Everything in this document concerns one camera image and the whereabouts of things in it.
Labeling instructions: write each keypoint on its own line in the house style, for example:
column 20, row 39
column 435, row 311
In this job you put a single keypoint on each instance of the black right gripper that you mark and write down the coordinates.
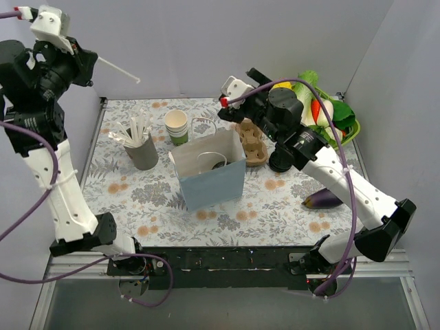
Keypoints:
column 244, row 106

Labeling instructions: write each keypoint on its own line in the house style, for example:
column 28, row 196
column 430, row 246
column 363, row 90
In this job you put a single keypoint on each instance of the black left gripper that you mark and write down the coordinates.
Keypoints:
column 86, row 64

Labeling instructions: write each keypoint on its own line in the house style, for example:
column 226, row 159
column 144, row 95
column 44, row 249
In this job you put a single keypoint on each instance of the white paper carry bag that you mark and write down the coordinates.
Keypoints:
column 200, row 186

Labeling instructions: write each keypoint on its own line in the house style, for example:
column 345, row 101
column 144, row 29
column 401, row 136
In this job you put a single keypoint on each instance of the single white straw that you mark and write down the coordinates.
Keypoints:
column 119, row 69

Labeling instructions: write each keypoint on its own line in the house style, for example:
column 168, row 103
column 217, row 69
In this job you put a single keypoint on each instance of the stack of paper cups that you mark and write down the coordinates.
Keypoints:
column 176, row 123

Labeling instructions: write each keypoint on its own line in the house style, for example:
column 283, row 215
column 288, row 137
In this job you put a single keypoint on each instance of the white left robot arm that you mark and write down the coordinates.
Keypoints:
column 36, row 131

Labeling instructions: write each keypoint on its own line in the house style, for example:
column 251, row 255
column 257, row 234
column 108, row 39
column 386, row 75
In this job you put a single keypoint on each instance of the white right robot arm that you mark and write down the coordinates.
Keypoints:
column 384, row 219

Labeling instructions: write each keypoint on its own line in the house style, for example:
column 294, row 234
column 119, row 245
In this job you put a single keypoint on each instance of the yellow toy cabbage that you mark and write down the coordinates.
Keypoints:
column 285, row 85

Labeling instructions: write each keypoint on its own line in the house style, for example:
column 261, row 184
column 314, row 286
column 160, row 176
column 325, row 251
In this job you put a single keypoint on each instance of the green toy napa cabbage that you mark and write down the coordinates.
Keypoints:
column 304, row 95

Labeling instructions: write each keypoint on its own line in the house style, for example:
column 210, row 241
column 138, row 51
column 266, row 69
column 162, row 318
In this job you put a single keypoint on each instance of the orange toy carrot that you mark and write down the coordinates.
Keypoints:
column 315, row 110

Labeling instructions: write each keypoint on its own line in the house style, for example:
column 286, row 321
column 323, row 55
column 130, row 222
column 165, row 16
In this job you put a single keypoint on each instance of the brown pulp cup carrier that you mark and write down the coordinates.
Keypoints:
column 253, row 145

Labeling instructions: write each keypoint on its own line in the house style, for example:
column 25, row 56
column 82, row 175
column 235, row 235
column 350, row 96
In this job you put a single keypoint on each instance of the white toy radish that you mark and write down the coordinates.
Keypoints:
column 325, row 115

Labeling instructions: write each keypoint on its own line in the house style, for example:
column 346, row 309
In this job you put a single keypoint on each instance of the stack of black lids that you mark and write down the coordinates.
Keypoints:
column 277, row 163

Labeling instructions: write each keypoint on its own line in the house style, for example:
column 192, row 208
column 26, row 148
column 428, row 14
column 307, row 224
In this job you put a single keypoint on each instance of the green toy leafy vegetable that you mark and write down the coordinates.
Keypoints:
column 343, row 119

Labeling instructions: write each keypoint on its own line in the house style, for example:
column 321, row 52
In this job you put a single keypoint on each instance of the green plastic basket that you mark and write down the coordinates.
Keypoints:
column 352, row 131

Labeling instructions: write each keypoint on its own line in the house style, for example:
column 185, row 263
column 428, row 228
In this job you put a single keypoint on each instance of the purple toy eggplant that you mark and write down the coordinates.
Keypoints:
column 323, row 199

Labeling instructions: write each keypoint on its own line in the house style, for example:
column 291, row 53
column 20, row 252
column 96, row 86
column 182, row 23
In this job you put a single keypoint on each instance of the grey straw holder cup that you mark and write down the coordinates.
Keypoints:
column 144, row 157

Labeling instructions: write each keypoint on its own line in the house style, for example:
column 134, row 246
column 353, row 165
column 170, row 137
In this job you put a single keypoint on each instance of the floral patterned table mat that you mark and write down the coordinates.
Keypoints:
column 148, row 204

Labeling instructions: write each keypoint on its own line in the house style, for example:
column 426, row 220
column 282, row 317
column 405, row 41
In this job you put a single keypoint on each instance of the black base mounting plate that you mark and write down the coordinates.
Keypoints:
column 241, row 266

